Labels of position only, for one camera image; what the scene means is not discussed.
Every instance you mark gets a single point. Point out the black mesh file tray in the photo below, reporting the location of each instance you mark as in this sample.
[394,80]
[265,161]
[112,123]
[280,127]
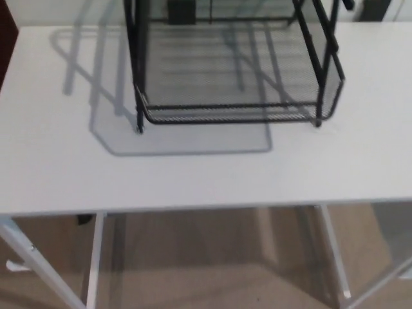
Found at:
[225,114]

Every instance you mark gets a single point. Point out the small black floor object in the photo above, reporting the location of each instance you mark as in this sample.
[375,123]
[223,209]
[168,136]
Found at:
[84,219]

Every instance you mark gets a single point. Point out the small black square box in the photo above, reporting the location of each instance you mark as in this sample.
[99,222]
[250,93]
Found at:
[181,13]

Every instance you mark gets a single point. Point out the dark maroon panel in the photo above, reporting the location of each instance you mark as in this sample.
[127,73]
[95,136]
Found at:
[8,32]

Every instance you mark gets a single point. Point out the black metal tray rack frame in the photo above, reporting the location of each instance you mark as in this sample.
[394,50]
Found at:
[139,64]

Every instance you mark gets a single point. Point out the white left desk leg frame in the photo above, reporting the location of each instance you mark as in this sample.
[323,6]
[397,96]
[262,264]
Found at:
[96,257]

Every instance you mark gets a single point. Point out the white desk leg frame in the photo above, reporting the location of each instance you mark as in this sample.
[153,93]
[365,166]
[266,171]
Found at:
[334,254]
[96,257]

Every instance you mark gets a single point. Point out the white right desk leg frame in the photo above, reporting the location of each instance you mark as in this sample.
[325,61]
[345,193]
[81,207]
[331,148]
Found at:
[334,254]

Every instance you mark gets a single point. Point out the black rectangular wall fixture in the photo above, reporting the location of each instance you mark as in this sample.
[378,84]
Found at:
[375,9]

